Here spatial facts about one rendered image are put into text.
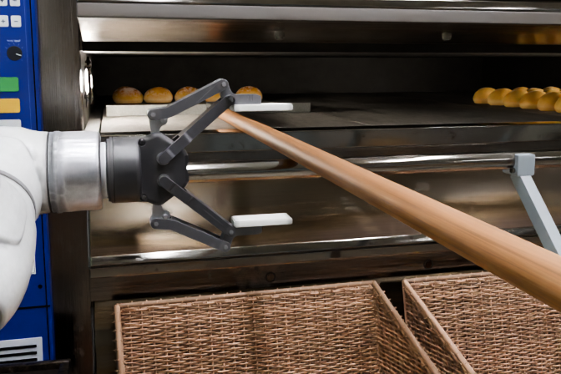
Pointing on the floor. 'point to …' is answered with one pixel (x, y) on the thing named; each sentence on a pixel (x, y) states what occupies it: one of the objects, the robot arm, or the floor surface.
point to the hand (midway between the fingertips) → (280, 164)
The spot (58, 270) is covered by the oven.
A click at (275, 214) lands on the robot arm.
